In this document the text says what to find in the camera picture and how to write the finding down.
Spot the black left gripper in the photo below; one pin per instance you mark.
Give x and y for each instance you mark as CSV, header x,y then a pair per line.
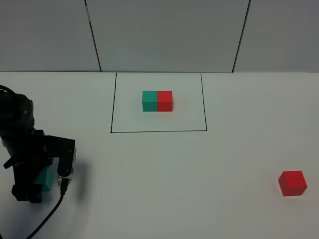
x,y
29,160

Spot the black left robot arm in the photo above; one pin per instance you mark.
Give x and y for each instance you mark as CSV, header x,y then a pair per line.
x,y
16,113

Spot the template red cube block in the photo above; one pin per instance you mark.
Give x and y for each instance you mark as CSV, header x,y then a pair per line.
x,y
165,101

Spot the template teal cube block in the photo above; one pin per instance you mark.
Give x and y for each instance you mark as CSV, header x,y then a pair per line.
x,y
150,101

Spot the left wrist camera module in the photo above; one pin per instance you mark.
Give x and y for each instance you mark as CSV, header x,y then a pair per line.
x,y
64,149

